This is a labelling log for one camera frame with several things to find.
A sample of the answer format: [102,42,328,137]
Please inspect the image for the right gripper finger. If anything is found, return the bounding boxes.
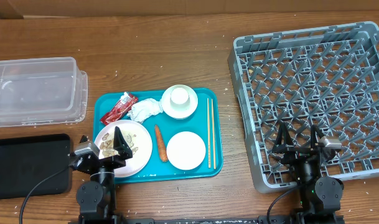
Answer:
[310,124,324,148]
[273,121,292,149]

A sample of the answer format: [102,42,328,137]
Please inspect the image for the rice and peanut scraps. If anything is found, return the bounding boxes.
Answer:
[99,131,138,157]

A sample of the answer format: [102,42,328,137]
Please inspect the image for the large pink plate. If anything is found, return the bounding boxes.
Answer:
[95,120,152,177]

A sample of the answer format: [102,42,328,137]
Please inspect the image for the red snack wrapper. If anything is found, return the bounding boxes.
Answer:
[100,92,138,126]

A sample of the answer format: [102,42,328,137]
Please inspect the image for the white tissue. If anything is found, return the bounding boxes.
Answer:
[127,98,164,123]

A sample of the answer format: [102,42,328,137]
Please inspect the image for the orange carrot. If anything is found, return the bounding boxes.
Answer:
[154,125,168,162]

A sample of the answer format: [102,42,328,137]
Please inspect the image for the white bowl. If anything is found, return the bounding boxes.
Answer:
[160,85,198,119]

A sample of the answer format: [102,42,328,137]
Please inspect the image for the white cup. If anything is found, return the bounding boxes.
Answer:
[171,87,189,105]

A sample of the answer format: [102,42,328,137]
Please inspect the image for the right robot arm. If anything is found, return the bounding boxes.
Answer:
[266,121,344,224]

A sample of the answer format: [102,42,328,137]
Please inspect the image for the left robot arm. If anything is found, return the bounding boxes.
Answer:
[69,127,133,224]

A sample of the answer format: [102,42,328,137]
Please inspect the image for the clear plastic waste bin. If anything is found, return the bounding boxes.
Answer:
[0,57,88,127]

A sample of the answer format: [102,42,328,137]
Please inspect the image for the grey plastic dishwasher rack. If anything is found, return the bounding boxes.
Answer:
[228,21,379,193]

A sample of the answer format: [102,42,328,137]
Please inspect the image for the black rectangular waste tray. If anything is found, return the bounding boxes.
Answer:
[0,134,73,199]

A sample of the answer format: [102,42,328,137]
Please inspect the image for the small pink plate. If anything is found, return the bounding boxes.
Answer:
[166,131,206,170]

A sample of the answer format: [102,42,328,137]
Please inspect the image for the teal plastic serving tray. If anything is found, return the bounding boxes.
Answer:
[92,87,224,184]

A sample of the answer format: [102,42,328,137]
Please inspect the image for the right wooden chopstick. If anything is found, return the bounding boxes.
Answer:
[211,99,217,170]

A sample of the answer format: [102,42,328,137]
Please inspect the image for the wooden chopstick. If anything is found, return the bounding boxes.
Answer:
[211,99,217,170]
[207,98,211,169]

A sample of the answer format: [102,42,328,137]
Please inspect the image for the left wooden chopstick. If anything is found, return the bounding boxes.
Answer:
[207,98,211,169]

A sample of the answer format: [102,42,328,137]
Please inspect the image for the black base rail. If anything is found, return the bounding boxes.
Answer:
[67,215,345,224]

